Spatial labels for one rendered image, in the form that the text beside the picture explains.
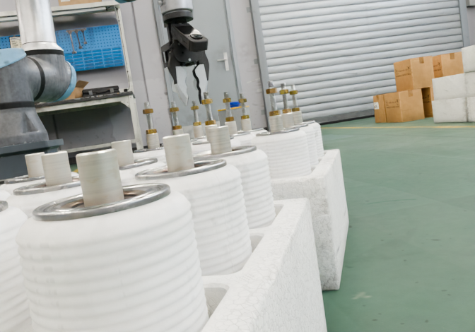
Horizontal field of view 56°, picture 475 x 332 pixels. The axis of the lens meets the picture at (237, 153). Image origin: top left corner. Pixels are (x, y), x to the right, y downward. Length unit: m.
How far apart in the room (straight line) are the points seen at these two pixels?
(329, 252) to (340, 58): 5.92
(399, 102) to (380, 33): 2.41
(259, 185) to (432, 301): 0.34
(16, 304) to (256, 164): 0.25
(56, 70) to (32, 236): 1.05
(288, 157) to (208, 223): 0.41
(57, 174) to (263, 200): 0.20
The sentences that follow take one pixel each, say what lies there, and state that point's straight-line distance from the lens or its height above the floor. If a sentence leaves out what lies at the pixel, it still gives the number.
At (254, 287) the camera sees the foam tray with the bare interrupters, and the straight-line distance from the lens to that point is 0.29.
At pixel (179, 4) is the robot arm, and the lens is 1.07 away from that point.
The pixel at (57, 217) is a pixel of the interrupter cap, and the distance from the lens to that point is 0.24.
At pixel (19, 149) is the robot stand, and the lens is 1.11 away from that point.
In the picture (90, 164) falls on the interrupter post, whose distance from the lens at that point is 0.25.
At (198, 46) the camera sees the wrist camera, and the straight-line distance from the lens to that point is 0.99.
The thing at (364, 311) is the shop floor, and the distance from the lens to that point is 0.67.
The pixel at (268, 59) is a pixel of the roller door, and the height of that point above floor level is 1.00.
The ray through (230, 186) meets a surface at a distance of 0.34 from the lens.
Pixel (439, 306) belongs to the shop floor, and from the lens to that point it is 0.68.
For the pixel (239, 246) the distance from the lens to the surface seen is 0.35.
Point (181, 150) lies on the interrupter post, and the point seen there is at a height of 0.27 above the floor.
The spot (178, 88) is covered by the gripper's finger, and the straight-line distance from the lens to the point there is 1.04.
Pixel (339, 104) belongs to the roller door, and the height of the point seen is 0.25.
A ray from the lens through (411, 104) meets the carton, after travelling 4.66.
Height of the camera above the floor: 0.29
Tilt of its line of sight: 5 degrees down
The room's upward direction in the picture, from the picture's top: 9 degrees counter-clockwise
